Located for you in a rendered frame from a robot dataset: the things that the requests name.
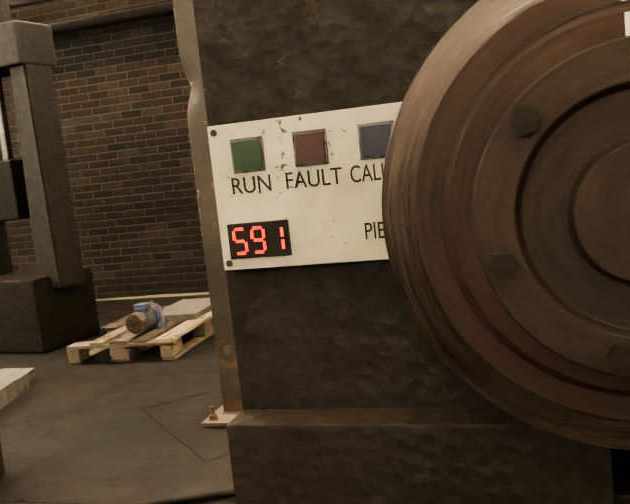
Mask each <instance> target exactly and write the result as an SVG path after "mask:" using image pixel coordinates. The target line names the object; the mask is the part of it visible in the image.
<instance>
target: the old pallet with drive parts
mask: <svg viewBox="0 0 630 504"><path fill-rule="evenodd" d="M129 315H131V314H129ZM129 315H127V316H125V317H123V318H120V319H118V320H116V321H115V322H112V323H109V324H107V325H105V326H103V327H101V328H102V329H105V331H107V333H106V335H104V336H102V337H100V338H98V339H96V340H94V341H86V342H75V343H73V344H71V345H69V346H67V347H66V348H67V353H68V360H69V364H74V363H81V362H84V361H86V360H87V359H89V358H91V357H93V356H95V355H97V354H100V353H102V352H103V351H105V350H107V349H109V352H110V356H111V357H112V359H111V362H124V361H131V360H133V359H135V358H136V357H138V356H140V355H142V354H144V353H145V352H147V351H149V350H150V349H152V348H154V347H156V346H157V345H161V346H160V351H161V357H162V360H174V359H177V358H179V357H180V356H182V355H183V354H185V353H186V352H187V351H189V350H190V349H192V348H193V347H195V346H196V345H198V344H199V343H201V342H202V341H204V340H205V339H207V338H208V337H210V336H211V335H213V334H214V328H213V326H212V323H211V318H212V312H211V311H210V312H208V313H206V314H204V315H203V316H201V317H199V318H197V319H196V320H179V321H166V326H164V327H163V329H162V328H160V329H155V328H154V327H153V328H149V329H146V330H144V331H143V332H140V333H138V334H133V333H131V332H129V331H128V330H127V328H126V325H125V321H126V318H127V317H128V316H129ZM191 330H192V332H193V336H194V337H193V338H192V339H191V340H190V341H188V342H187V343H185V344H182V338H181V336H183V335H185V334H186V333H188V332H189V331H191ZM136 338H137V339H136ZM90 349H93V350H91V351H90Z"/></svg>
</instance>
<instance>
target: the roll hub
mask: <svg viewBox="0 0 630 504"><path fill-rule="evenodd" d="M532 106H533V107H534V108H535V110H536V111H537V112H538V114H539V115H540V117H541V118H542V121H541V123H540V125H539V127H538V129H537V131H536V133H535V134H528V135H518V133H517V132H516V131H515V129H514V128H513V126H512V125H511V124H510V122H511V120H512V118H513V115H514V113H515V111H516V109H517V108H523V107H532ZM472 225H473V234H474V240H475V245H476V250H477V254H478V257H479V260H480V263H481V266H482V269H483V271H484V274H485V276H486V279H487V281H488V283H489V285H490V287H491V289H492V290H493V292H494V294H495V296H496V297H497V299H498V300H499V302H500V303H501V305H502V306H503V307H504V309H505V310H506V311H507V313H508V314H509V315H510V316H511V317H512V318H513V320H514V321H515V322H516V323H517V324H518V325H519V326H520V327H521V328H522V329H523V330H524V331H525V332H526V333H527V334H529V335H530V336H531V337H532V338H533V339H535V340H536V341H537V342H538V343H540V344H541V345H543V346H544V347H545V348H547V349H548V350H550V351H552V352H553V353H555V354H557V355H558V356H560V357H562V358H564V359H566V360H568V361H570V362H572V363H574V364H577V365H579V366H581V367H584V368H587V369H589V370H593V371H596V372H599V373H603V374H607V375H611V376H616V377H621V378H628V379H630V372H624V373H616V372H615V371H614V370H613V368H612V367H611V365H610V364H609V363H608V361H607V359H606V357H607V355H608V354H609V352H610V350H611V348H612V346H613V345H625V344H630V36H625V37H621V38H617V39H613V40H610V41H606V42H603V43H600V44H597V45H595V46H592V47H589V48H587V49H585V50H583V51H580V52H578V53H576V54H574V55H572V56H570V57H568V58H567V59H565V60H563V61H562V62H560V63H558V64H557V65H555V66H554V67H552V68H551V69H549V70H548V71H547V72H545V73H544V74H543V75H541V76H540V77H539V78H537V79H536V80H535V81H534V82H533V83H532V84H531V85H529V86H528V87H527V88H526V89H525V90H524V91H523V92H522V93H521V94H520V95H519V97H518V98H517V99H516V100H515V101H514V102H513V103H512V105H511V106H510V107H509V108H508V110H507V111H506V112H505V114H504V115H503V117H502V118H501V120H500V121H499V123H498V124H497V126H496V128H495V129H494V131H493V133H492V135H491V137H490V139H489V141H488V143H487V145H486V147H485V150H484V152H483V155H482V158H481V160H480V164H479V167H478V170H477V174H476V179H475V184H474V191H473V200H472ZM497 253H511V254H512V256H513V257H514V258H515V260H516V261H517V263H518V264H519V267H518V269H517V271H516V273H515V275H514V277H513V279H511V280H496V279H495V277H494V276H493V274H492V273H491V271H490V270H489V269H488V267H489V265H490V263H491V261H492V259H493V257H494V255H495V254H497Z"/></svg>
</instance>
